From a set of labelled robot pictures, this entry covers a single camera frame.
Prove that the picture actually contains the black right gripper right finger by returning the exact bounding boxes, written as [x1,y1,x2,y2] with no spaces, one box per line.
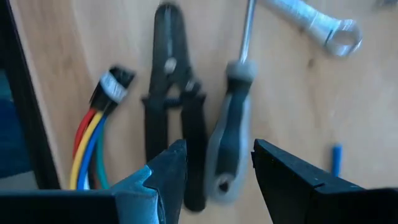
[251,139,398,224]

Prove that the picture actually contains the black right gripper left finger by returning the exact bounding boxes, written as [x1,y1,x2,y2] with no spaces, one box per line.
[0,139,188,224]

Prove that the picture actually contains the grey black handle screwdriver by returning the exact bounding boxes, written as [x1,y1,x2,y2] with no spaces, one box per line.
[204,0,259,203]

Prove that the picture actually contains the chrome combination wrench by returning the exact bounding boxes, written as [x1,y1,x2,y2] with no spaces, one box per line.
[264,0,364,58]

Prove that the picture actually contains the black wire stripper pliers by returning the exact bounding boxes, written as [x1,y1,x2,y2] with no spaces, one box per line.
[141,2,208,213]

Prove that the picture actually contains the multicolour wire harness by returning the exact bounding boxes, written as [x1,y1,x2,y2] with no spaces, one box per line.
[68,65,343,191]

